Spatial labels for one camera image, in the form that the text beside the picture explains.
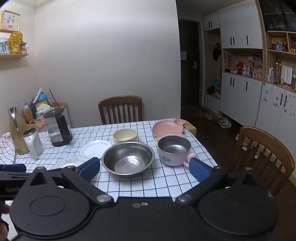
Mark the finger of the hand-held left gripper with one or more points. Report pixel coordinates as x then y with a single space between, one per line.
12 167

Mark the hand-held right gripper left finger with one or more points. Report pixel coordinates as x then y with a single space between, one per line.
89 169

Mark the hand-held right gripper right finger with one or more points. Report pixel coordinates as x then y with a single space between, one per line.
199 170

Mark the white plate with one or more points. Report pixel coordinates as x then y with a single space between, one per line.
96 148
69 161

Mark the stainless steel bowl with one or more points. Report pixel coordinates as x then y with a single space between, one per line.
128 160

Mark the cream bowl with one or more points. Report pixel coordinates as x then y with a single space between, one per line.
124 136

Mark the pink eared plate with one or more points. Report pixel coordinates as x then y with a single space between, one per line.
166 128

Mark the person's left hand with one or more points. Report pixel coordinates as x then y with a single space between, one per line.
3 209

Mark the white steel tumbler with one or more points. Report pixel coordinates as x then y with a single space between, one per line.
32 143

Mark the yellow box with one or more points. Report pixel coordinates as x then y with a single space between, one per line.
191 128

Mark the white checked tablecloth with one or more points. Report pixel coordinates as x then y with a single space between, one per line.
129 185

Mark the glass electric kettle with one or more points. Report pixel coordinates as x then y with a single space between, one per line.
56 129

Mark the orange bottle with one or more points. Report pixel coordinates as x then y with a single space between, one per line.
28 115

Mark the pair of sandals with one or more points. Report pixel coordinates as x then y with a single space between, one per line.
225 122

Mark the colourful toy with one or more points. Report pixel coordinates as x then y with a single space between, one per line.
247 142

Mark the pink slippers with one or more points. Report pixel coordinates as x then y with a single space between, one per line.
208 115

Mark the green tissue pack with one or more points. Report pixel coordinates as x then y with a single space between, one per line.
42 111

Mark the wooden slat-back chair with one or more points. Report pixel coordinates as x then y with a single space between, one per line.
120 109

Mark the wooden round-back chair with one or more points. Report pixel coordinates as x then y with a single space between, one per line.
277 150

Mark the white cabinet unit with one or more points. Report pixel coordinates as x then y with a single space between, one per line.
240 92

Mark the dark entrance door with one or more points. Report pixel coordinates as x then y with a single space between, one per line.
188 64

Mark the black hanging bag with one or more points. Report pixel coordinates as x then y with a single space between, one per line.
216 52

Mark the golden ornament plant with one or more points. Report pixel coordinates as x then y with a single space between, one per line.
15 41

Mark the framed picture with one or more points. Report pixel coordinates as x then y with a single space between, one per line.
10 20

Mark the wooden wall shelf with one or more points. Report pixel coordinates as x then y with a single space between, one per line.
13 55

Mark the small photo frame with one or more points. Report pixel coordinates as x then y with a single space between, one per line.
3 45

